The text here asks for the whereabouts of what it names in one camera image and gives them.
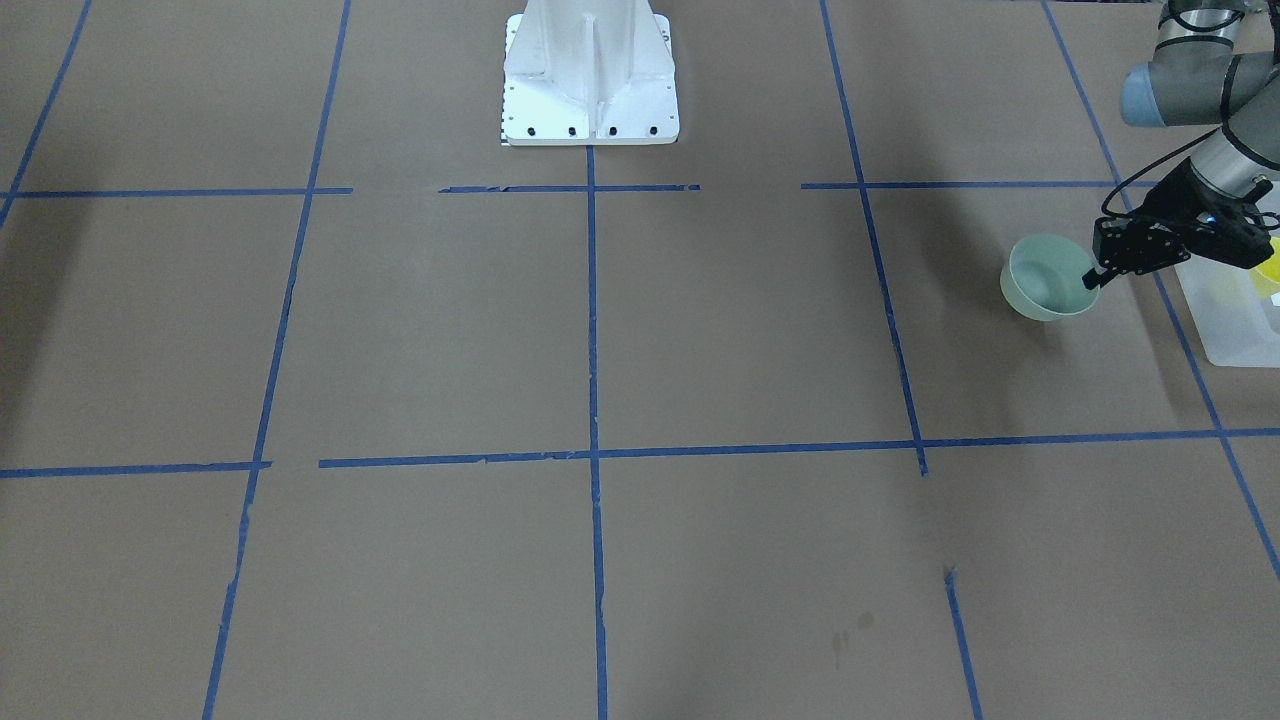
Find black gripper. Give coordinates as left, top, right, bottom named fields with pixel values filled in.
left=1082, top=160, right=1275, bottom=291

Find pale green bowl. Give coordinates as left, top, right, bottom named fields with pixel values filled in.
left=998, top=234, right=1101, bottom=322

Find yellow plastic cup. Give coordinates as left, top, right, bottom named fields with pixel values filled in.
left=1249, top=236, right=1280, bottom=299

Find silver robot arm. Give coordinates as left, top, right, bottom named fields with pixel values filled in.
left=1082, top=1, right=1279, bottom=290

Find translucent white storage box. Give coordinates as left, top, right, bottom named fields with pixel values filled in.
left=1175, top=256, right=1279, bottom=369

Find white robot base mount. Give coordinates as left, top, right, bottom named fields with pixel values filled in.
left=500, top=1, right=681, bottom=147

